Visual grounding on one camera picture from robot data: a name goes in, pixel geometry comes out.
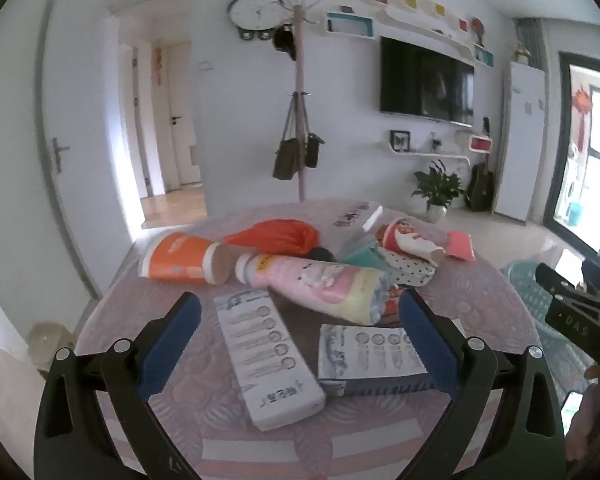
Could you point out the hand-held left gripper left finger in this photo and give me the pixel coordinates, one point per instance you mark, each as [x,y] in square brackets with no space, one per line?
[172,345]

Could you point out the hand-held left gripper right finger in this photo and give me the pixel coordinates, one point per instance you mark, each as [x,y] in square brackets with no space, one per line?
[430,345]

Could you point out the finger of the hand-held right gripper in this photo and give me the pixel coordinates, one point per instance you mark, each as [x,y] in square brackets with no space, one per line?
[555,280]

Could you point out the polka-dot white wrapper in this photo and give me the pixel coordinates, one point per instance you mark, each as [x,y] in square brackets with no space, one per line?
[410,270]

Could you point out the teal packet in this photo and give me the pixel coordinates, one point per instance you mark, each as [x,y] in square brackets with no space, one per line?
[365,257]

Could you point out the person's right forearm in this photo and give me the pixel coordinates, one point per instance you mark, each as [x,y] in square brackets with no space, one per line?
[585,410]

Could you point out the pink patterned tablecloth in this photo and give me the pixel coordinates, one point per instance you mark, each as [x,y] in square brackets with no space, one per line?
[130,310]

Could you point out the red yellow snack wrapper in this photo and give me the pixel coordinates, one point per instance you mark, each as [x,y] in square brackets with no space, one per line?
[391,302]

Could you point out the short white printed box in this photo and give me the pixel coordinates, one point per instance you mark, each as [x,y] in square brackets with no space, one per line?
[365,355]

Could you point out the teal bucket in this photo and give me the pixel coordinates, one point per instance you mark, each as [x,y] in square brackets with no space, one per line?
[575,214]

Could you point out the orange paper cup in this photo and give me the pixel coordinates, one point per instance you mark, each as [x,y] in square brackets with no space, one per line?
[180,260]

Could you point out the long white printed box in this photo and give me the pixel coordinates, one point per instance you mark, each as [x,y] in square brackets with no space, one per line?
[265,355]

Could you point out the crushed red white cup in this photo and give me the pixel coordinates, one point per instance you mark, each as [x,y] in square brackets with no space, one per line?
[410,240]

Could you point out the black guitar bag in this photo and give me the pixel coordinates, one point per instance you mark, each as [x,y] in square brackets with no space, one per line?
[480,187]

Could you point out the white round bin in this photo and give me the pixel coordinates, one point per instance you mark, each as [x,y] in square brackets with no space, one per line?
[47,342]

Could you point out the pink cartoon print packet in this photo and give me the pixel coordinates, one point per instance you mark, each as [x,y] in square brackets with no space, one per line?
[315,280]

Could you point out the white refrigerator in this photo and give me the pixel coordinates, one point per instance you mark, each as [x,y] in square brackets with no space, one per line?
[520,150]

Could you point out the black round object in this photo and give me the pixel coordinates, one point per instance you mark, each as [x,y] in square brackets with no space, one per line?
[322,254]

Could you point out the dark framed balcony door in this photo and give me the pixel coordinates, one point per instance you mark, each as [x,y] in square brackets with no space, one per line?
[562,135]

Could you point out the green potted plant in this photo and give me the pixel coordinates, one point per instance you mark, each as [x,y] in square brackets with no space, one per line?
[437,187]

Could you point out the orange plastic bag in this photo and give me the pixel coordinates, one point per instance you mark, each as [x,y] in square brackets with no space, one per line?
[275,235]

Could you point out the red box shelf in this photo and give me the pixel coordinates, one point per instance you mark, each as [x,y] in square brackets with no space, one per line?
[480,145]

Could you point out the red knot decoration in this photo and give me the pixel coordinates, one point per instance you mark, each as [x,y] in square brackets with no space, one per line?
[582,105]

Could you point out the small shelf plant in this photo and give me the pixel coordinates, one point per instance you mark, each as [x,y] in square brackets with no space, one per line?
[436,144]

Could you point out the olive hanging bag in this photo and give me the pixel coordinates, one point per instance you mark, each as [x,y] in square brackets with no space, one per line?
[287,160]

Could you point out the black hanging pouch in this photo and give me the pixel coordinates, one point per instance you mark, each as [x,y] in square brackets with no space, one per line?
[312,150]

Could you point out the figurine on refrigerator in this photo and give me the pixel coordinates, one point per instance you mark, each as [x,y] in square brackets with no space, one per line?
[521,52]

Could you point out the small blue box shelf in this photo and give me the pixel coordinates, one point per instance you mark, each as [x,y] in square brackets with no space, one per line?
[484,55]

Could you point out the grey curtain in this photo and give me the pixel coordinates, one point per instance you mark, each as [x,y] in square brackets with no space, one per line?
[529,40]

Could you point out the white room door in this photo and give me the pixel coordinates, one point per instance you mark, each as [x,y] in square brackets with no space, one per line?
[85,110]

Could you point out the white hallway door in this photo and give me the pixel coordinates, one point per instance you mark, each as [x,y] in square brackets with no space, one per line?
[182,85]

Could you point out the red fan ornament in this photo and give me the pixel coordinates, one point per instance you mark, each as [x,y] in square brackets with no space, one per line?
[477,27]

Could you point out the pink coat rack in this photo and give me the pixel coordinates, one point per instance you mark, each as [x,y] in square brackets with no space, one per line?
[300,110]

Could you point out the black cap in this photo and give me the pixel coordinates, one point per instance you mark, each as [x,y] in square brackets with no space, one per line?
[284,40]

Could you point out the blue framed box shelf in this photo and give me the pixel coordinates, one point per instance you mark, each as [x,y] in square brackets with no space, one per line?
[330,25]

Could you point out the white low wall shelf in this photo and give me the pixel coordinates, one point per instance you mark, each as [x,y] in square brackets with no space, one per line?
[430,155]

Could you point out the black picture frame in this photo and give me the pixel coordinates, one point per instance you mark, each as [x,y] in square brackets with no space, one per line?
[400,141]

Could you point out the wall-mounted television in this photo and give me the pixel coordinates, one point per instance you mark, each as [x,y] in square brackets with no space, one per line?
[420,80]

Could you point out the white curved wall shelf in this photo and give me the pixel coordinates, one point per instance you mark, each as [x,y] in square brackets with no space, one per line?
[415,22]

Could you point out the white wall clock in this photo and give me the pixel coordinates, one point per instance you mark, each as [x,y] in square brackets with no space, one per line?
[255,10]

